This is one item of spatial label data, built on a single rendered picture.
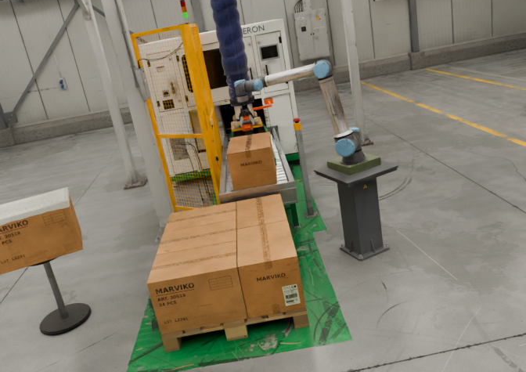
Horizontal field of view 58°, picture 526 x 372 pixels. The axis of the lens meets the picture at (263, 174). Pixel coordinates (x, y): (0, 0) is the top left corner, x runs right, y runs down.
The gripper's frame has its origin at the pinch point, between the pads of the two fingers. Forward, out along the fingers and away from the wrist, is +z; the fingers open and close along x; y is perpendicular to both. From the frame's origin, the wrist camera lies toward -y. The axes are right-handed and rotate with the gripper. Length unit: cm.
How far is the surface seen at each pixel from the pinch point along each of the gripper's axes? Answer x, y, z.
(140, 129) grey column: 107, 88, 4
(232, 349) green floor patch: 35, -118, 122
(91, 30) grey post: 187, 300, -103
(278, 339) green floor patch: 4, -116, 122
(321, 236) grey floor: -50, 23, 122
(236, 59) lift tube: -1, 47, -50
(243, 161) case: 9.3, 24.2, 36.7
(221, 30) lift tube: 8, 49, -77
